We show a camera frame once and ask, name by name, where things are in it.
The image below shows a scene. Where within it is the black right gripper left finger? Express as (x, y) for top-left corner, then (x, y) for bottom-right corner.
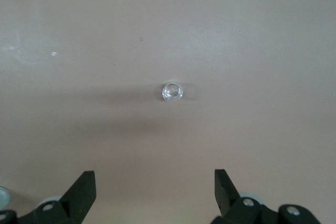
(0, 170), (97, 224)

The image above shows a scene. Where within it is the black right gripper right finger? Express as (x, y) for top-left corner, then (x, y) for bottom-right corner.
(214, 168), (322, 224)

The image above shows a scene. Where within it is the clear glass beaker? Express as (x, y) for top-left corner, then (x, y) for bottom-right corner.
(161, 82), (184, 103)

